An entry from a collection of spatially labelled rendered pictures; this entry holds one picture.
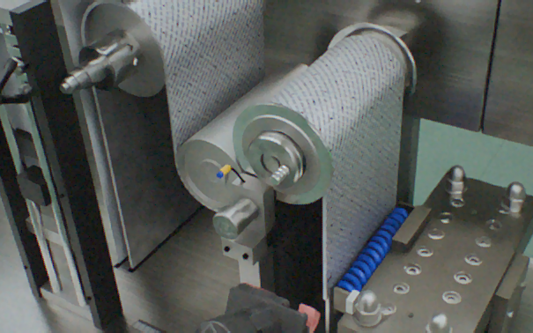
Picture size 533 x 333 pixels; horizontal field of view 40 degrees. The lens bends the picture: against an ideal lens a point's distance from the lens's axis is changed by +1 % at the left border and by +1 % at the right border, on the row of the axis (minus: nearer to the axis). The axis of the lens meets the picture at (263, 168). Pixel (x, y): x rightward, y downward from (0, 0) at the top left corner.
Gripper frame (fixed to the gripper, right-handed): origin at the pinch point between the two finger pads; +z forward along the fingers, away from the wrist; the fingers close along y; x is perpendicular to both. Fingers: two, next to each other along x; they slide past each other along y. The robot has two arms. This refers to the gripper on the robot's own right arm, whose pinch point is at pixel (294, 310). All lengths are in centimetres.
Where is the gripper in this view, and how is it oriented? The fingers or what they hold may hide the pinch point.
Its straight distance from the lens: 95.2
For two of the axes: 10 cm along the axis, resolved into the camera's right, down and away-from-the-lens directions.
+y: 8.5, 2.6, -4.7
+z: 4.9, -0.3, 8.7
